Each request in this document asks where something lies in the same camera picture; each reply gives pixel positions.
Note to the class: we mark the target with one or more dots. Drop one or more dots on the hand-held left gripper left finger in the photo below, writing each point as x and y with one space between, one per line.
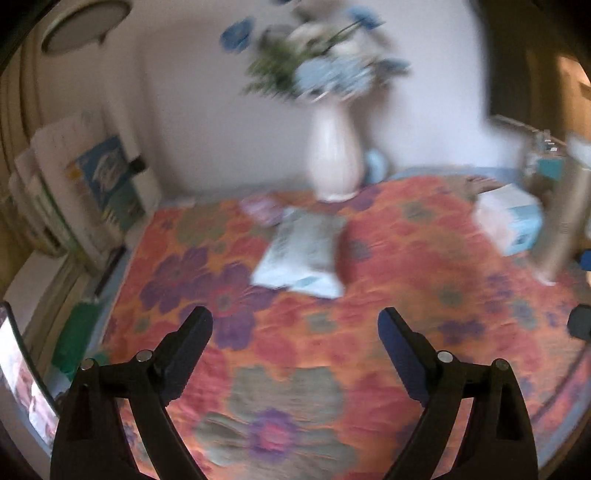
184 364

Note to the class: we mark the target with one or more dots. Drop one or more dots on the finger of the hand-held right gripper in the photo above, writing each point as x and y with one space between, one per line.
581 322

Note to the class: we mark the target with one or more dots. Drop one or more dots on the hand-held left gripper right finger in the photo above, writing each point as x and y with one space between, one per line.
401 360

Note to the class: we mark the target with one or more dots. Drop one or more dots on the translucent zip bag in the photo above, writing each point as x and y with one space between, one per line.
302 251

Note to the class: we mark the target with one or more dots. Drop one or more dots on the floral quilted tablecloth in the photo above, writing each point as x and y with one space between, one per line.
369 277

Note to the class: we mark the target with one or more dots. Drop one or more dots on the green plastic item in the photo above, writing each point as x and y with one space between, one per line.
76 337

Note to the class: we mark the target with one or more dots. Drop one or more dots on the blue white tissue box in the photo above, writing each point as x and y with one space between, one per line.
510 217

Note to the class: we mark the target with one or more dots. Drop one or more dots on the small purple item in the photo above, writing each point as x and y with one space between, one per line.
261 210

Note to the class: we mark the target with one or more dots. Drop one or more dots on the stack of books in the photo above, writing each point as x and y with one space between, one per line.
87 184

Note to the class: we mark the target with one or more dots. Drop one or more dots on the white ribbed vase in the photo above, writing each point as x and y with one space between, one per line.
333 152

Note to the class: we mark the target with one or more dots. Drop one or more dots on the beige curtain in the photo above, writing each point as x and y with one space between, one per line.
18 138

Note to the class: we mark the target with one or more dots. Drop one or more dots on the blue white artificial flowers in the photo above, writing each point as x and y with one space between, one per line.
318 55

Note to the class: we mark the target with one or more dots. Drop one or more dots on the round desk lamp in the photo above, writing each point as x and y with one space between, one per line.
83 25

